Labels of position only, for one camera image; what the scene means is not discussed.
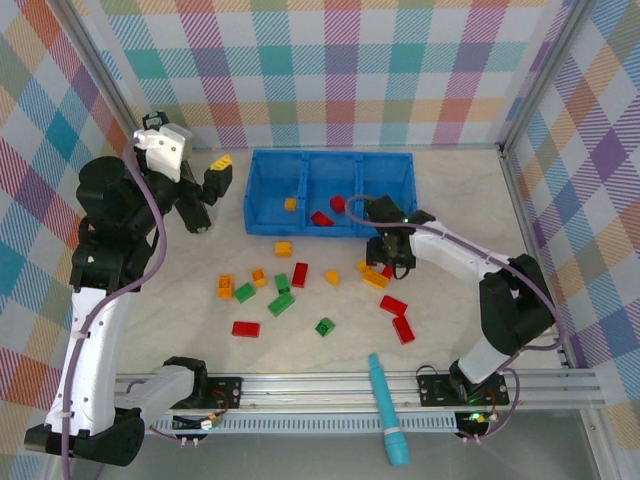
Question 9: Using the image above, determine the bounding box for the aluminium side rail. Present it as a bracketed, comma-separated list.
[498, 142, 576, 369]

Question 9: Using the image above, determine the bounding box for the blue three-compartment bin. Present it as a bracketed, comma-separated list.
[242, 148, 417, 239]

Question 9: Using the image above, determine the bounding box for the aluminium mounting rail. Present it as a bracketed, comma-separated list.
[112, 369, 606, 414]

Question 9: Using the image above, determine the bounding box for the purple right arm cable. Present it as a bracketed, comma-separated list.
[345, 193, 566, 444]

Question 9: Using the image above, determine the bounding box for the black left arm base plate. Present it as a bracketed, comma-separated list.
[199, 374, 245, 411]

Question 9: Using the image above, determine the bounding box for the small black connector board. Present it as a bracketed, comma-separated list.
[171, 413, 225, 447]
[453, 409, 501, 445]

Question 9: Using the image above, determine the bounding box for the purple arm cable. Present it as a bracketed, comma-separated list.
[345, 193, 566, 444]
[59, 137, 184, 480]

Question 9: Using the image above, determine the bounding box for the white slotted cable duct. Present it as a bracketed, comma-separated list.
[147, 417, 459, 435]

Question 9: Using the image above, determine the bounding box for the teal pen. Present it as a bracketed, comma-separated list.
[368, 353, 411, 469]

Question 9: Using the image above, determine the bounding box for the aluminium frame post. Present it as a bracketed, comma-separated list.
[499, 0, 601, 151]
[52, 0, 154, 164]

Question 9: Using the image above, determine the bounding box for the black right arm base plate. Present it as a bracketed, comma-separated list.
[416, 372, 512, 407]

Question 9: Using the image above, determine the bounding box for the black case with metal handle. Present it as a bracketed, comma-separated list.
[141, 112, 212, 236]

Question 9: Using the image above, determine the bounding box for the grey metal shelf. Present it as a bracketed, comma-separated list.
[99, 432, 611, 480]

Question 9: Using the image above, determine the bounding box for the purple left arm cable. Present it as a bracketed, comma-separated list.
[59, 137, 184, 480]

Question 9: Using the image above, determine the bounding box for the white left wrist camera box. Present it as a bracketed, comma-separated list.
[132, 124, 194, 184]

